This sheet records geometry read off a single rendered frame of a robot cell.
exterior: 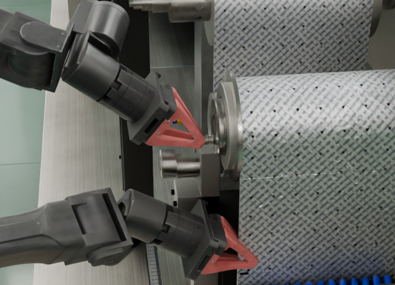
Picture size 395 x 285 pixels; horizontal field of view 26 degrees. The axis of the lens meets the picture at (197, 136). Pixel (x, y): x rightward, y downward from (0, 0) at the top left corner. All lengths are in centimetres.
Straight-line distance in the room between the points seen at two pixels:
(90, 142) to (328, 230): 78
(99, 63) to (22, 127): 281
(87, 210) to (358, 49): 51
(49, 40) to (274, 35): 38
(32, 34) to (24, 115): 291
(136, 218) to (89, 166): 66
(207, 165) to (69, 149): 68
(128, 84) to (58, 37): 10
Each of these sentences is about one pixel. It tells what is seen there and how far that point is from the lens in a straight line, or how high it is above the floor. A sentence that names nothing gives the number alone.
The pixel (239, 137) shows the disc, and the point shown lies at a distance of 105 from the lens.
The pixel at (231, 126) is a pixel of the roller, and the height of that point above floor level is 128.
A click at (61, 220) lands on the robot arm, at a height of 121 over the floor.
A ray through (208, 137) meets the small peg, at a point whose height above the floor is 123.
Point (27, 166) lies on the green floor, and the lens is 355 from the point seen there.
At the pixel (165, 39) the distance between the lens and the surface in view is 212.
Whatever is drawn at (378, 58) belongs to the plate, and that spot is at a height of 117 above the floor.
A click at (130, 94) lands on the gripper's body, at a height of 132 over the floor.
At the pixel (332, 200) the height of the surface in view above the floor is 116.
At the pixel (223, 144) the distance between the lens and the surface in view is 109.
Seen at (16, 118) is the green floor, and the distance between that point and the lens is 393.
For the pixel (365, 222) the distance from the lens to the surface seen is 118.
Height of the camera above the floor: 178
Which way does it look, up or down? 29 degrees down
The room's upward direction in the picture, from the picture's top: straight up
